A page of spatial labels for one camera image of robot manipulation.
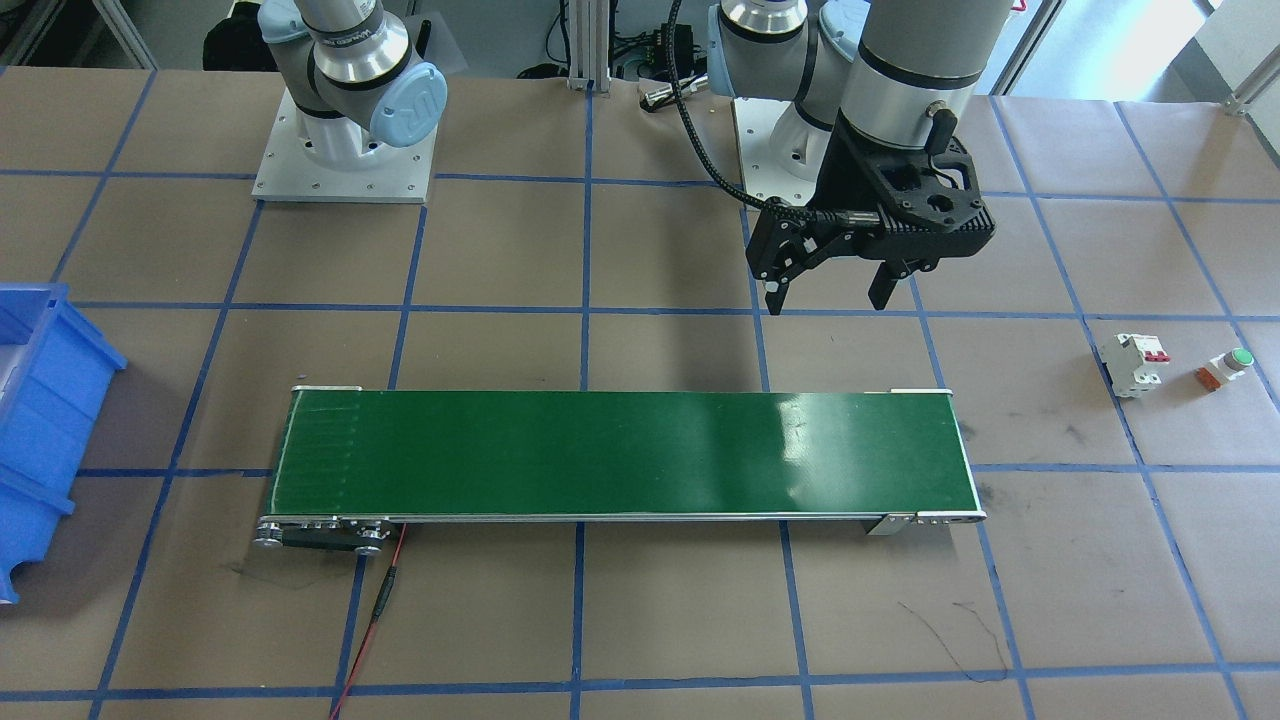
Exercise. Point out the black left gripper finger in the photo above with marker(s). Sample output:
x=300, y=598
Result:
x=888, y=275
x=788, y=240

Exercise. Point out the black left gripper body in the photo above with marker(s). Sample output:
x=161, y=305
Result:
x=838, y=176

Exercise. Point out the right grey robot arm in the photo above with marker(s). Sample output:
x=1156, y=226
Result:
x=357, y=62

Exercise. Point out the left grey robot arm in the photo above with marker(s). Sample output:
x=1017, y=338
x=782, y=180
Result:
x=887, y=81

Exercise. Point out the white red circuit breaker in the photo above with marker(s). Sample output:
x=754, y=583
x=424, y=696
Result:
x=1133, y=363

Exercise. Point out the green conveyor belt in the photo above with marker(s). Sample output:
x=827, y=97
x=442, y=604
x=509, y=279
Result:
x=354, y=463

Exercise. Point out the blue plastic bin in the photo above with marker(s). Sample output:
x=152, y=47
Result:
x=57, y=367

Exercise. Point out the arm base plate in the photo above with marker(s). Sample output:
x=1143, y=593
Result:
x=309, y=159
x=780, y=152

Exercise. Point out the aluminium frame post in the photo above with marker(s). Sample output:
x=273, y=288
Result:
x=589, y=37

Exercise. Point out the green push button switch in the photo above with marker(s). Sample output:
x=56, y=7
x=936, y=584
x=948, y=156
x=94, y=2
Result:
x=1225, y=368

